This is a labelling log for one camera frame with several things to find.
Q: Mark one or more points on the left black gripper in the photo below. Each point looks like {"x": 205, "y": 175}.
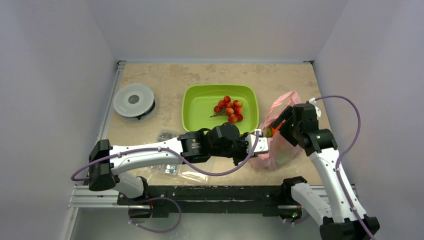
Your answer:
{"x": 243, "y": 139}

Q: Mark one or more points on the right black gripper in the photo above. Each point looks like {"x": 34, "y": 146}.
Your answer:
{"x": 288, "y": 124}

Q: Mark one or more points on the pink plastic bag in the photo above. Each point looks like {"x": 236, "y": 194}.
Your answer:
{"x": 280, "y": 150}

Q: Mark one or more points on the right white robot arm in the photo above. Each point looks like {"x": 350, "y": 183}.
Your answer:
{"x": 341, "y": 217}

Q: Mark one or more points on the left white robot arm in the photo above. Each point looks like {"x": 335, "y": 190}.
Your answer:
{"x": 109, "y": 165}

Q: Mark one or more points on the orange fake fruit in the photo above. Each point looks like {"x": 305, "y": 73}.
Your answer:
{"x": 274, "y": 130}

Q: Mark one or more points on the red fake cherry bunch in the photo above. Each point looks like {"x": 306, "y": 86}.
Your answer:
{"x": 233, "y": 109}

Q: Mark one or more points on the green fake fruit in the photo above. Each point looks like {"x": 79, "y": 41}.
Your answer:
{"x": 269, "y": 132}

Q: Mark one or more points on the green plastic tray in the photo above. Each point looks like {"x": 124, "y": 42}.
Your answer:
{"x": 210, "y": 105}

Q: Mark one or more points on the clear screw organizer box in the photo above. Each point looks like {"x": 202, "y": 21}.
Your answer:
{"x": 173, "y": 167}

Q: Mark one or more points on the grey filament spool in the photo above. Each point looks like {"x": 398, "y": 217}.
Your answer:
{"x": 134, "y": 102}

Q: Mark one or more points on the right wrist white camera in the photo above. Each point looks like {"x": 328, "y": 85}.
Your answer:
{"x": 313, "y": 101}

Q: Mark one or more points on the wrist white camera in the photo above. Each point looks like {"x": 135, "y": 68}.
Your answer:
{"x": 260, "y": 144}
{"x": 313, "y": 101}

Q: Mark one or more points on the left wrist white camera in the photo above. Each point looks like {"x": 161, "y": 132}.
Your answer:
{"x": 260, "y": 144}

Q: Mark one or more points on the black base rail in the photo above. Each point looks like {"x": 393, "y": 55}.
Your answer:
{"x": 162, "y": 200}

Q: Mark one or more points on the aluminium frame rail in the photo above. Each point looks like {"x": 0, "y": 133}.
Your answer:
{"x": 81, "y": 197}

